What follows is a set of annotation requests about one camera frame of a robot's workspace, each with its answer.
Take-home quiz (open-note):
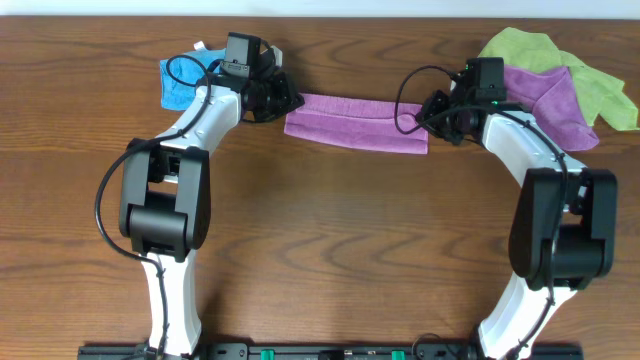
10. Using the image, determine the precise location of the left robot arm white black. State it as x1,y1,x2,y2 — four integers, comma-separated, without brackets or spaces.
119,71,304,359

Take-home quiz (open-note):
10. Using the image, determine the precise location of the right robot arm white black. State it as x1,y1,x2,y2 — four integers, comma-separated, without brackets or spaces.
416,91,618,359

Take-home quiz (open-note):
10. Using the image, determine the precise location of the blue folded cloth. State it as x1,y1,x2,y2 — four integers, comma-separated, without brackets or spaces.
159,42,226,111

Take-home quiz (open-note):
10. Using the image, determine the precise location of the purple cloth with white tag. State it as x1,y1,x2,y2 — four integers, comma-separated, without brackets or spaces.
284,94,428,155

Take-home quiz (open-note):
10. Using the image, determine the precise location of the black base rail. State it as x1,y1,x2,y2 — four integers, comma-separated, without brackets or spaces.
76,342,585,360

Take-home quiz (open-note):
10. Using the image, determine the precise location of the purple crumpled cloth on green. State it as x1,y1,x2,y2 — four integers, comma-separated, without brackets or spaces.
504,65,599,152

